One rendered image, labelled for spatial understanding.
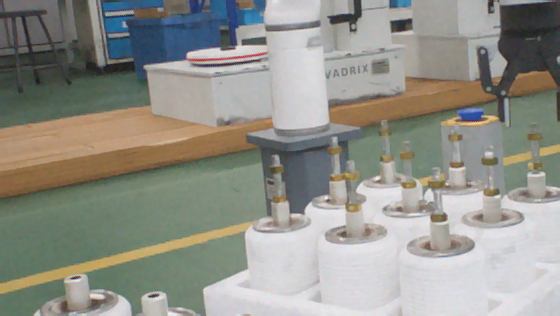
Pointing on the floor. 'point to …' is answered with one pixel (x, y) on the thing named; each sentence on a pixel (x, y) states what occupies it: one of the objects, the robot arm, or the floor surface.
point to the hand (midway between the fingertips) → (533, 113)
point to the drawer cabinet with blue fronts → (110, 31)
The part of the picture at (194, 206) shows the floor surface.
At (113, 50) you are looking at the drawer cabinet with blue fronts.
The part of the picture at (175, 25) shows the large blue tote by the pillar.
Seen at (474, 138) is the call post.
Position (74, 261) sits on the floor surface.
